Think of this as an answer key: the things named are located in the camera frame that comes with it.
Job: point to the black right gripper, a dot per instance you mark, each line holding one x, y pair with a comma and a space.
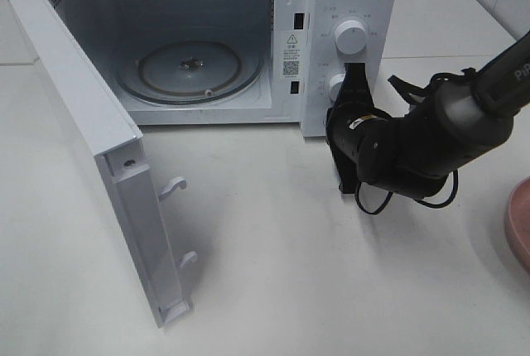
353, 107

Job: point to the pink round plate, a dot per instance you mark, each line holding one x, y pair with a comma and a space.
516, 223

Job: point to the white microwave door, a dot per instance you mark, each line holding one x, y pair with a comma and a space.
108, 146

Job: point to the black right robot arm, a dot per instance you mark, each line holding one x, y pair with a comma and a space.
454, 119

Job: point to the white lower microwave knob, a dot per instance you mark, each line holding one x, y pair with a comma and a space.
334, 86

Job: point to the white microwave knob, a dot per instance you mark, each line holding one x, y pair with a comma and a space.
350, 36
334, 86

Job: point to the white upper microwave knob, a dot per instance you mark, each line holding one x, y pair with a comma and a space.
350, 36

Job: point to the glass microwave turntable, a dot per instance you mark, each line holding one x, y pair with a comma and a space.
189, 72

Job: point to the white microwave oven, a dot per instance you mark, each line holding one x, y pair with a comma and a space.
294, 37

